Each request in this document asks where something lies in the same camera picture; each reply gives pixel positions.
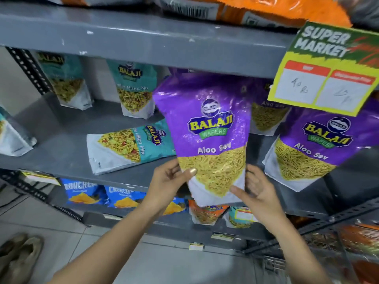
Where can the teal snack mix packet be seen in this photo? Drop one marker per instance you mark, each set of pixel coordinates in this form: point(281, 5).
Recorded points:
point(134, 88)
point(66, 82)
point(11, 138)
point(127, 147)

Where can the person's right hand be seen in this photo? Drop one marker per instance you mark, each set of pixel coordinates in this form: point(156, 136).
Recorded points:
point(262, 201)

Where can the purple snack packet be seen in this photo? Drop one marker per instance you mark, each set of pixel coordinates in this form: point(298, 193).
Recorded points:
point(207, 121)
point(319, 144)
point(266, 115)

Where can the small orange snack packet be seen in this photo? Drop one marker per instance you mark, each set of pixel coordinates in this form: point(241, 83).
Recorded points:
point(205, 214)

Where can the person's left hand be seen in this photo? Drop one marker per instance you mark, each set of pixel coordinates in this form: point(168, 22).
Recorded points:
point(164, 189)

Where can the person's left thumb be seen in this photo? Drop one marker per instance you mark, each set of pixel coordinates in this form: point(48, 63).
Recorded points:
point(187, 174)

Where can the green yellow price sign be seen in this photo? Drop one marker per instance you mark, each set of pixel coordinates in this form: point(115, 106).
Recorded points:
point(322, 67)

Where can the grey metal shelf rack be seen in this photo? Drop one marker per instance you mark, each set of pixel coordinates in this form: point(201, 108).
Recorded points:
point(133, 41)

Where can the person's right thumb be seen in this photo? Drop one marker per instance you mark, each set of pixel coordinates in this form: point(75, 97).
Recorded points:
point(239, 192)

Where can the person's right forearm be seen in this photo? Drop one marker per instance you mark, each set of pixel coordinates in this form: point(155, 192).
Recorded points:
point(296, 257)

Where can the beige shoe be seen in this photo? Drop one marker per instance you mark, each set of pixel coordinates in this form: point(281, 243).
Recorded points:
point(11, 248)
point(23, 263)

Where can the blue chips packet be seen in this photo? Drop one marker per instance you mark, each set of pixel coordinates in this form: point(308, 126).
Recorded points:
point(83, 192)
point(176, 207)
point(124, 198)

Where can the grey snack packet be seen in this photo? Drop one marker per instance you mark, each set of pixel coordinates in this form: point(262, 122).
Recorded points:
point(361, 10)

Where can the person's left forearm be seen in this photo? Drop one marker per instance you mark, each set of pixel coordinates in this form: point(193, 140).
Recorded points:
point(109, 251)

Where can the yellow shelf label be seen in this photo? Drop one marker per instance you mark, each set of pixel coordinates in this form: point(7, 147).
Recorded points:
point(222, 236)
point(40, 177)
point(196, 246)
point(112, 217)

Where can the small teal snack packet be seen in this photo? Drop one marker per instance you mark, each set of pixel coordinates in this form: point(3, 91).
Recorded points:
point(239, 217)

